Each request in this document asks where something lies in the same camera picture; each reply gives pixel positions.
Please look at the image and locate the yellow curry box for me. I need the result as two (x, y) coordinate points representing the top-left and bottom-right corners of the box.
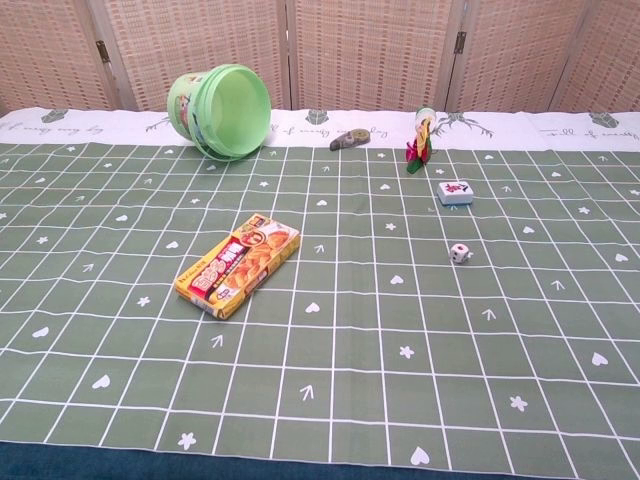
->
(174, 213), (302, 319)

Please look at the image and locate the grey correction tape dispenser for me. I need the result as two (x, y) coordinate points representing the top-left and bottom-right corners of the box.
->
(329, 128), (371, 151)

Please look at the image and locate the green checkered tablecloth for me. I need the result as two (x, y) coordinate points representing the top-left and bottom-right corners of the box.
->
(0, 107), (640, 476)

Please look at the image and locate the colourful shuttlecock toy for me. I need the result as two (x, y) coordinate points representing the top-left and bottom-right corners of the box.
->
(405, 106), (440, 175)

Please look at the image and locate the mahjong tile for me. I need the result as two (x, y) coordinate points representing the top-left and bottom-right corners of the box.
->
(436, 180), (474, 207)

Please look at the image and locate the green plastic bucket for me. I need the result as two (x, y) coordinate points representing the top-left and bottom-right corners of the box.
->
(166, 64), (273, 162)

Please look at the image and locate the woven folding screen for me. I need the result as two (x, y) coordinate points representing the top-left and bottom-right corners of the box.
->
(0, 0), (640, 114)

